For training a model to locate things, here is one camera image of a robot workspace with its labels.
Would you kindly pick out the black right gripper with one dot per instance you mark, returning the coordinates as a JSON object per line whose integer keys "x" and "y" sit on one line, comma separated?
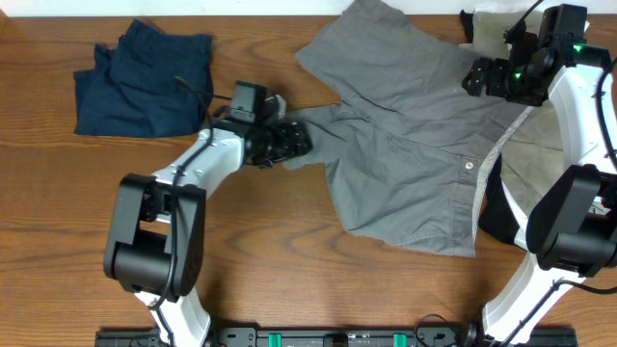
{"x": 496, "y": 67}

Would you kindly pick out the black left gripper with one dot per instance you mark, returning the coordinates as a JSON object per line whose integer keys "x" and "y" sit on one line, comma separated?
{"x": 292, "y": 144}

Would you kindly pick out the grey shorts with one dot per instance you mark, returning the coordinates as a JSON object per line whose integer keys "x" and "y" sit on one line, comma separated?
{"x": 406, "y": 151}

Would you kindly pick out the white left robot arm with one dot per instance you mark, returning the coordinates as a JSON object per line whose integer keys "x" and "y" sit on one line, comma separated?
{"x": 156, "y": 239}

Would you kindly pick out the white garment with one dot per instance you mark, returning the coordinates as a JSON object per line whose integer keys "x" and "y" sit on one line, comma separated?
{"x": 532, "y": 25}

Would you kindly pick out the khaki beige shorts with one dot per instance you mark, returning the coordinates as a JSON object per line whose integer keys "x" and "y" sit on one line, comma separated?
{"x": 532, "y": 158}

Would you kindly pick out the navy blue folded shorts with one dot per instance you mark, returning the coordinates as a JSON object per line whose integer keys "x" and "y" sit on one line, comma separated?
{"x": 151, "y": 85}

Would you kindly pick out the black garment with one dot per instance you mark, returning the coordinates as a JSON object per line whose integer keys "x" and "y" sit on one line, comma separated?
{"x": 491, "y": 211}

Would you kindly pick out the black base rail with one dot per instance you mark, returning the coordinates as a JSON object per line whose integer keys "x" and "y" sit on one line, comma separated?
{"x": 438, "y": 335}

